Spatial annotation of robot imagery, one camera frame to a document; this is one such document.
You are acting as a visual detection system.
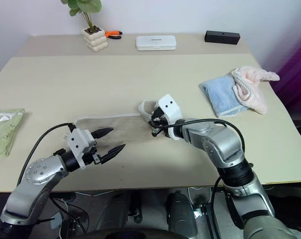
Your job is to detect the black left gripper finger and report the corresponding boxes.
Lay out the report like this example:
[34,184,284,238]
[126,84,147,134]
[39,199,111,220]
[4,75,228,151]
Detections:
[99,143,127,164]
[90,127,114,139]

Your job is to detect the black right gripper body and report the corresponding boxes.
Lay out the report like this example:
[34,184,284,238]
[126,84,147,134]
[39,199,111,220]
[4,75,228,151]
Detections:
[149,107,170,136]

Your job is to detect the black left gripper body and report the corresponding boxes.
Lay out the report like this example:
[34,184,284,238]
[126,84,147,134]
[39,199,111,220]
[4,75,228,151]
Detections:
[82,146,103,165]

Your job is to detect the beige grey towel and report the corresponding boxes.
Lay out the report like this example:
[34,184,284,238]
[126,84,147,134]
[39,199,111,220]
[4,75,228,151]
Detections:
[72,99,171,145]

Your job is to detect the light blue folded towel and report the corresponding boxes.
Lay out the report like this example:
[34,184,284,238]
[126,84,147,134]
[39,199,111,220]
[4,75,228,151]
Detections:
[199,75,251,119]

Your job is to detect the green folded towel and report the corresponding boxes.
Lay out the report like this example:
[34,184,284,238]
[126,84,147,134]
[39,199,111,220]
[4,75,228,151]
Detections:
[0,108,27,158]

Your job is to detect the pink crumpled towel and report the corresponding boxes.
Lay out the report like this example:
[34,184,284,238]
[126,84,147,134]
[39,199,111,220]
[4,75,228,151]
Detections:
[231,65,281,116]

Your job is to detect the flat white plastic case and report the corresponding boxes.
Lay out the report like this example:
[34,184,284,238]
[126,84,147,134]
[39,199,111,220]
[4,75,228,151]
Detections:
[136,35,179,52]

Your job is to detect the large dark rounded shape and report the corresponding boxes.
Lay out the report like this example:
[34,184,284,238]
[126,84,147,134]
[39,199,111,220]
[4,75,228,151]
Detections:
[166,191,199,238]

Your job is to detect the orange black pliers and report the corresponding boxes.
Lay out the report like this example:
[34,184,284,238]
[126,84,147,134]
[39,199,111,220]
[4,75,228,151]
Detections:
[104,30,123,40]

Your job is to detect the white bubble plant pot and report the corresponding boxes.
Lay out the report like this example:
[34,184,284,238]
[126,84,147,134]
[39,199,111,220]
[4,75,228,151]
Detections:
[82,25,109,53]

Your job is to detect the black rectangular box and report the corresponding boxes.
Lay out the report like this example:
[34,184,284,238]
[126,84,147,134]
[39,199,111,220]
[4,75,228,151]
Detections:
[204,30,241,46]

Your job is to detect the green leafy plant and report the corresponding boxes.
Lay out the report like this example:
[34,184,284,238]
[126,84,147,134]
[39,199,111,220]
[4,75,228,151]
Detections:
[60,0,103,33]

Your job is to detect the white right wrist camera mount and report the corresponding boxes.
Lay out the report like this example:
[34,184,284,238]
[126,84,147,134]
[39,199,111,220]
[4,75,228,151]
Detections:
[157,94,184,140]

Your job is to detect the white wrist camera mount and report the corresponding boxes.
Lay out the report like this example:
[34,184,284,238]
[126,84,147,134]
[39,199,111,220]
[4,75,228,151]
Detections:
[157,94,184,140]
[66,127,97,170]

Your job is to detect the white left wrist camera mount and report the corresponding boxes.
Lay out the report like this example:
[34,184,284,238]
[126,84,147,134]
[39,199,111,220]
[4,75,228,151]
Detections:
[66,127,97,170]

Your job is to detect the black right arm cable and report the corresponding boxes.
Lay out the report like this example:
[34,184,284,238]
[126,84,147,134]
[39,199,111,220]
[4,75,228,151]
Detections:
[152,119,246,230]

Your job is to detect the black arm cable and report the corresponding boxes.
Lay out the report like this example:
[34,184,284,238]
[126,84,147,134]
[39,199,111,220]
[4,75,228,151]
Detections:
[152,119,246,230]
[16,122,78,187]

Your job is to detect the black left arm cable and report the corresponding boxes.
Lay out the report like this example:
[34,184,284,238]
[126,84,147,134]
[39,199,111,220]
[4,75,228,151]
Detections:
[16,122,78,187]

